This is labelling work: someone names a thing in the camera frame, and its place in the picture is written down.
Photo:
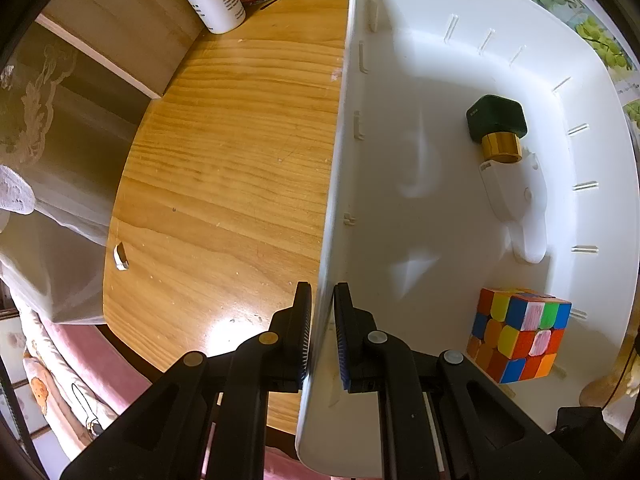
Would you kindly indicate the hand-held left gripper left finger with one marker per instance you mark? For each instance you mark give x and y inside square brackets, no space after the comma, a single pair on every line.
[303,355]

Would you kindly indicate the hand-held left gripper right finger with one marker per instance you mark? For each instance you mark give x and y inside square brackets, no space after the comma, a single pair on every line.
[341,355]

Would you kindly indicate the multicolour puzzle cube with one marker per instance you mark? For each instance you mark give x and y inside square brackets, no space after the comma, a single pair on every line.
[515,335]

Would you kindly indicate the white plastic gadget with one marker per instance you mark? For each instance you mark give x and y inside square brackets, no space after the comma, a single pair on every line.
[515,195]

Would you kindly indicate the white plastic bin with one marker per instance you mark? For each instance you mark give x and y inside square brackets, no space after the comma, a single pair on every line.
[425,110]

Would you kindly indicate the green bottle with gold cap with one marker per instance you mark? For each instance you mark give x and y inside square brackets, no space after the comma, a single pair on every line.
[495,117]

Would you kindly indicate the cream cartoon print cloth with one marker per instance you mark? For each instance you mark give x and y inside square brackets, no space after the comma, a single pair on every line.
[55,390]

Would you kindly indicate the floral print panel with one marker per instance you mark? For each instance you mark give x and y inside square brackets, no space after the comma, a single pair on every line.
[15,360]

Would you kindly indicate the white lace curtain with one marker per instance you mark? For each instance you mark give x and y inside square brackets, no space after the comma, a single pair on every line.
[60,185]

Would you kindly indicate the wooden shelf panel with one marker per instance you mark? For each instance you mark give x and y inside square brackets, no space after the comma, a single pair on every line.
[125,25]

